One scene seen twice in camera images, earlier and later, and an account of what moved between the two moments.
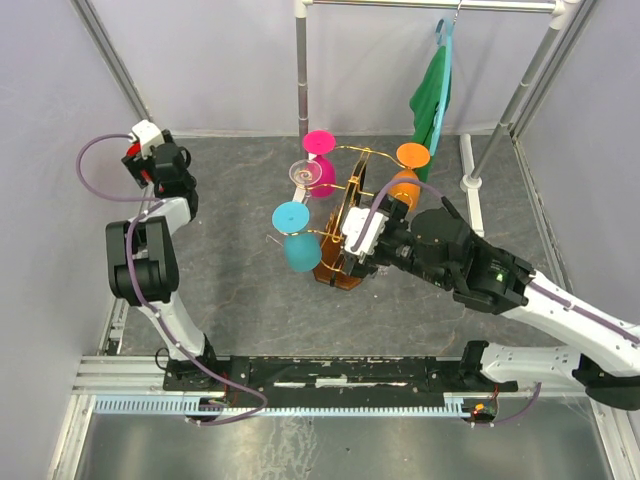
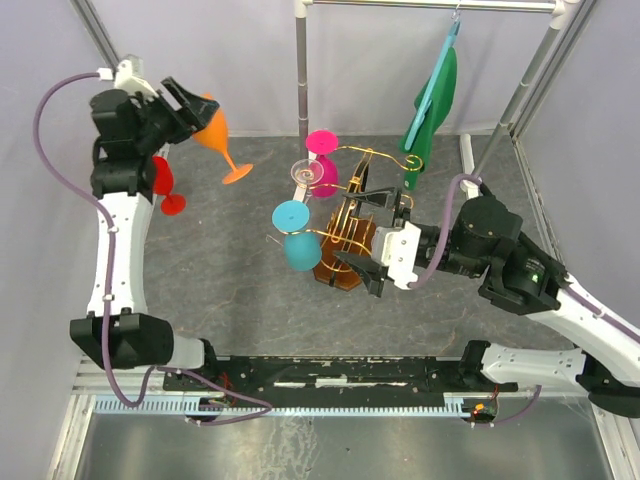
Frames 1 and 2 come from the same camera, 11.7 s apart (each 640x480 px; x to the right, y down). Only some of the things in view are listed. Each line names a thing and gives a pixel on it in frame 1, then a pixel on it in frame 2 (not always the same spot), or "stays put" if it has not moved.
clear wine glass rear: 305,172 stays put
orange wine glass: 410,156 to 215,133
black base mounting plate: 325,376 stays put
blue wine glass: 303,248 stays put
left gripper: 135,164 to 189,121
